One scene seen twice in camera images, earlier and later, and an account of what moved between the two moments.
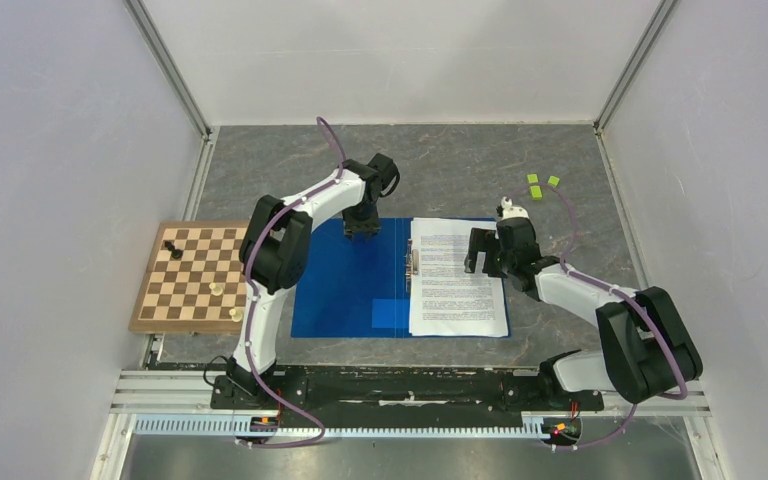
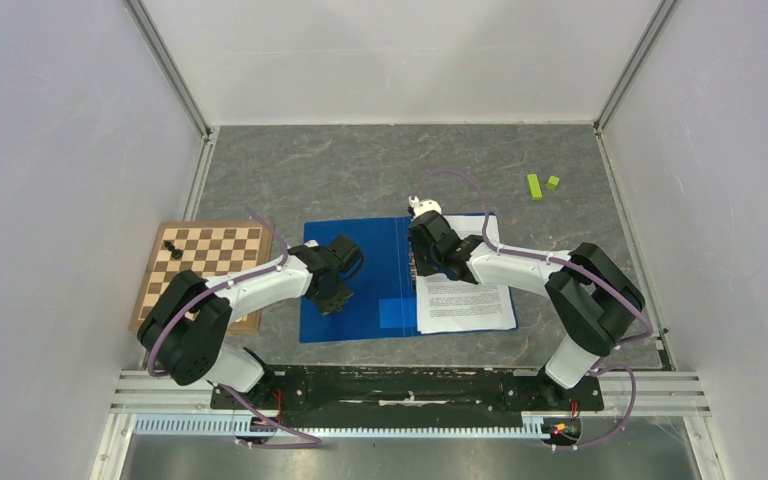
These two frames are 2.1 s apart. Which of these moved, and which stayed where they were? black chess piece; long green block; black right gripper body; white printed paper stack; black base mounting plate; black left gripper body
Moved: black left gripper body; black right gripper body
Stayed: black base mounting plate; black chess piece; long green block; white printed paper stack
